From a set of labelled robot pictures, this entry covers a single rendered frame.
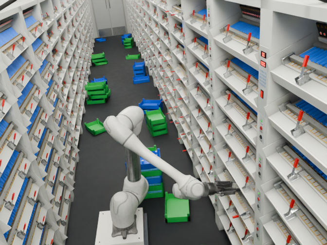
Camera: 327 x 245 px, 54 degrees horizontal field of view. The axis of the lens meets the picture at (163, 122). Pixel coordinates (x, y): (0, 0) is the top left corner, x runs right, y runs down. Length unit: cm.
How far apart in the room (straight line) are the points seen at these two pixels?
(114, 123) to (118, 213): 64
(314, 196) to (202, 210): 168
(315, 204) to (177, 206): 179
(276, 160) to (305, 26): 53
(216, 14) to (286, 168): 95
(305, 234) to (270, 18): 80
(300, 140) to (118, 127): 108
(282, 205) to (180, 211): 146
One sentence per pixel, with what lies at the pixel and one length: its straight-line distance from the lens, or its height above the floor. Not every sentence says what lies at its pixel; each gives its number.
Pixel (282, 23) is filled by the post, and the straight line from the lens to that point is 125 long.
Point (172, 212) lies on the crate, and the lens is 279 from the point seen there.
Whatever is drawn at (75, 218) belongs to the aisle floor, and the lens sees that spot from 297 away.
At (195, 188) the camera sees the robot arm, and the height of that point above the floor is 81.
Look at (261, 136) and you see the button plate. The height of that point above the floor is 118.
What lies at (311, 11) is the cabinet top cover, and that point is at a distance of 103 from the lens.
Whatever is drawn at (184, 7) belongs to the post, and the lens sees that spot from 256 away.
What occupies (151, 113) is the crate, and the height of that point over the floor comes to 18.
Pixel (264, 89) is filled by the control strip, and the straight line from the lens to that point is 132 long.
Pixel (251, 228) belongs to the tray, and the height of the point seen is 53.
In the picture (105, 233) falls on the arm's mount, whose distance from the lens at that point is 238.
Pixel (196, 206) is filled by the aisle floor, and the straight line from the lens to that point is 284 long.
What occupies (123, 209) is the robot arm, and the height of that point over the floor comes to 46.
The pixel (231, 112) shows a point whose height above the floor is 111.
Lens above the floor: 187
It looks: 26 degrees down
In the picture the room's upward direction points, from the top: 7 degrees counter-clockwise
